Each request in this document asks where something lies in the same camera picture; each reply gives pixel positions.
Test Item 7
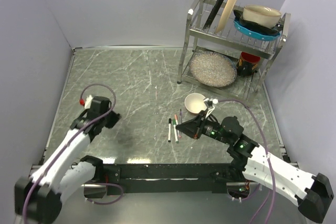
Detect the blue dotted dish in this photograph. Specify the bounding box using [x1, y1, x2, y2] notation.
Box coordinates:
[234, 19, 280, 41]

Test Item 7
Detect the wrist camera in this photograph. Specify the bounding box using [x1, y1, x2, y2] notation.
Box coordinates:
[203, 98, 218, 118]
[79, 95, 93, 109]

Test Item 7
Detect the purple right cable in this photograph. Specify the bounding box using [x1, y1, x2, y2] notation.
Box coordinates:
[215, 98, 276, 224]

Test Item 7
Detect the black square plate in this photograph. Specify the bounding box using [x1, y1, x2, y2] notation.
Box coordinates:
[203, 0, 224, 30]

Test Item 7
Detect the beige plate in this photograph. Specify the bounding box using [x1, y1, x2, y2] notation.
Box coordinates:
[215, 0, 237, 34]

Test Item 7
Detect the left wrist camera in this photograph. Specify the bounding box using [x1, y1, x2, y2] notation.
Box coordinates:
[79, 95, 93, 109]

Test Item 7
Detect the red floral bowl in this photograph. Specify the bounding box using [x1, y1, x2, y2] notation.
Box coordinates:
[184, 93, 207, 114]

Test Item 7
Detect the white green marker pen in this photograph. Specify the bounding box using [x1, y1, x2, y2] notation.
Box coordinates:
[173, 119, 179, 144]

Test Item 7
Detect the cream bowl on rack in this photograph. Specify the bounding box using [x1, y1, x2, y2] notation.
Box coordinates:
[243, 5, 282, 28]

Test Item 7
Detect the speckled round plate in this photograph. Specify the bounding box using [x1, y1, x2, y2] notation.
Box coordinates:
[189, 51, 237, 88]

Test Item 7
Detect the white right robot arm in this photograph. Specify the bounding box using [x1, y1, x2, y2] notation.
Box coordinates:
[175, 113, 334, 223]

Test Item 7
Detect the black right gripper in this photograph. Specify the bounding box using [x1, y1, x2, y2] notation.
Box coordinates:
[175, 110, 232, 144]

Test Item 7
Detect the red black mug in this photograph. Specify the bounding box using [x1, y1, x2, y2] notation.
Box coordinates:
[236, 52, 261, 77]

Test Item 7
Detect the white orange marker pen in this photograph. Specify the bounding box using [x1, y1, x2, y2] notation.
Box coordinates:
[174, 114, 181, 138]

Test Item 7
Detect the steel dish rack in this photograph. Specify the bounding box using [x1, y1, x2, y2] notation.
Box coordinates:
[177, 0, 291, 103]

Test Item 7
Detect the black dish on rack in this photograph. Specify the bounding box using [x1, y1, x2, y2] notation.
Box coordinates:
[233, 9, 283, 36]

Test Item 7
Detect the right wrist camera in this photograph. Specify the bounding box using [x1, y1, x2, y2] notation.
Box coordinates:
[203, 98, 218, 118]

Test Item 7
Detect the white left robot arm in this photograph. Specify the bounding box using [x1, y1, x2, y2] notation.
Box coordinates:
[14, 96, 121, 223]

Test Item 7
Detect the white black marker pen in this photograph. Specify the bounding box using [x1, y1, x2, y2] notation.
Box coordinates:
[167, 118, 172, 143]

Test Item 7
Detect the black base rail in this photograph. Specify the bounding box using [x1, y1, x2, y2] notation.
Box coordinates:
[89, 163, 257, 199]

